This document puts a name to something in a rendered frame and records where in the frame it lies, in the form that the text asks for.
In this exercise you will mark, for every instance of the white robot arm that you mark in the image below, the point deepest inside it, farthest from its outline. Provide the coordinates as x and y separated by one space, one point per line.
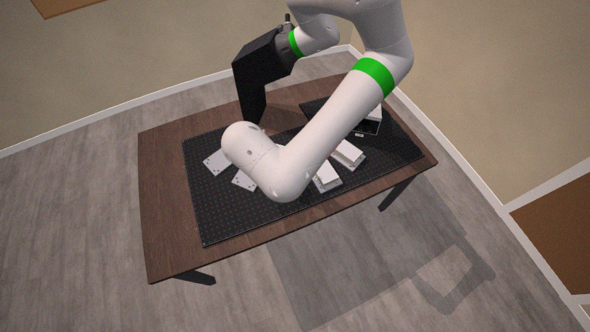
282 173

